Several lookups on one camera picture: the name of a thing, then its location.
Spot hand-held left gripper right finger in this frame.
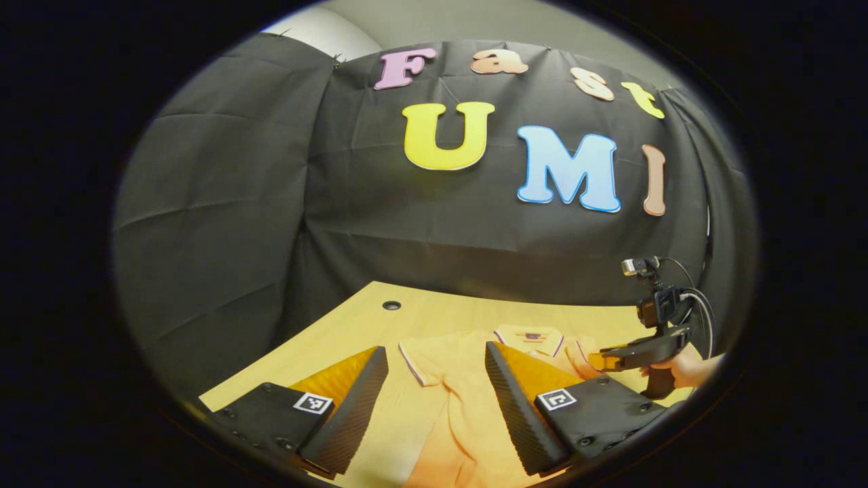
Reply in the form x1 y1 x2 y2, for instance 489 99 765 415
485 341 670 476

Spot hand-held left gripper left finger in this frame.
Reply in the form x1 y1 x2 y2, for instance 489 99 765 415
203 346 389 481

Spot orange T-shirt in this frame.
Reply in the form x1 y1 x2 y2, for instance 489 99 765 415
399 324 679 488

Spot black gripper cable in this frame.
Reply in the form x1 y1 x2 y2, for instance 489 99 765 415
659 256 715 360

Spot black backdrop cloth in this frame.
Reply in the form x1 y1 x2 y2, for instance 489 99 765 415
114 33 759 401

